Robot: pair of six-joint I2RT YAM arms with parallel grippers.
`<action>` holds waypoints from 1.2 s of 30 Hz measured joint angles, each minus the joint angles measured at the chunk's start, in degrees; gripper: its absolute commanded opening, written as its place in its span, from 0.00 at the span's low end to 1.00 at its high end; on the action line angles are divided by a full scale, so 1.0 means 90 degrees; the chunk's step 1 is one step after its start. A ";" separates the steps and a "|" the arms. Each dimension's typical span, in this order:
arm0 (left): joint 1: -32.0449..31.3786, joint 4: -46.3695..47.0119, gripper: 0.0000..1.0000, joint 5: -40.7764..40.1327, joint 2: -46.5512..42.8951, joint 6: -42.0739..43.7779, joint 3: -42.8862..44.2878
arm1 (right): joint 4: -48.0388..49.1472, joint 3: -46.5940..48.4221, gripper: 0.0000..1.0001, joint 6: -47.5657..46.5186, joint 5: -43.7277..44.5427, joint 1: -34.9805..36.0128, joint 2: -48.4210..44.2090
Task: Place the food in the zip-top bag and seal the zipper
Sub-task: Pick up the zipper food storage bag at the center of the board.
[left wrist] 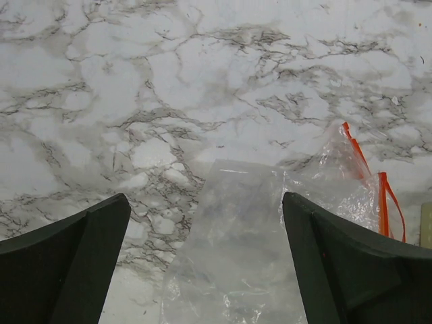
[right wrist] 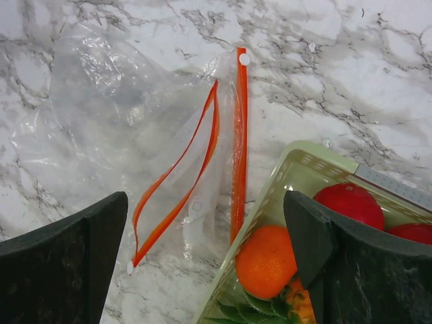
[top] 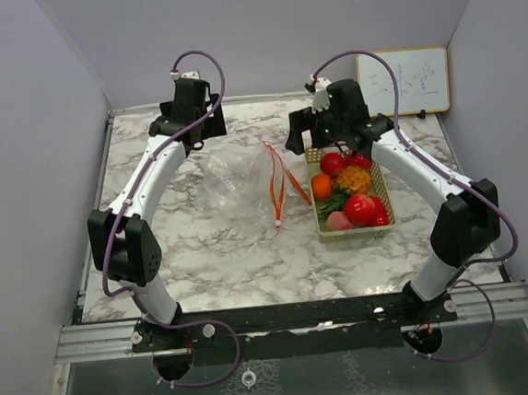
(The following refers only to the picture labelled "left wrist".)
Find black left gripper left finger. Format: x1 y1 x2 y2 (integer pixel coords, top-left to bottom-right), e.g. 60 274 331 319
1 194 131 323

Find pale green plastic basket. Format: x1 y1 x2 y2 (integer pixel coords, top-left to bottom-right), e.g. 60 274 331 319
420 202 432 249

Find clear orange-zipper zip bag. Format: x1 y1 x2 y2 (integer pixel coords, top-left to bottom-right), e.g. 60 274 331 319
160 123 406 323

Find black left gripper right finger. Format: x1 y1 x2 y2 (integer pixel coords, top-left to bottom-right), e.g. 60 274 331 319
283 192 431 324

